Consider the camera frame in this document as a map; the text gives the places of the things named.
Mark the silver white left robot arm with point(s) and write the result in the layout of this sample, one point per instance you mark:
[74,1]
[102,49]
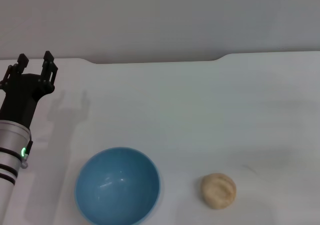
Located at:
[10,145]

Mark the blue bowl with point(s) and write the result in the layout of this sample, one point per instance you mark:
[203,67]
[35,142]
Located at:
[117,185]

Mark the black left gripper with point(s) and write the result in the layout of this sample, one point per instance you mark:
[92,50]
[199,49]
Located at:
[20,97]

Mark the beige egg yolk pastry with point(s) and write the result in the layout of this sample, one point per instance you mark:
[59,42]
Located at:
[218,191]

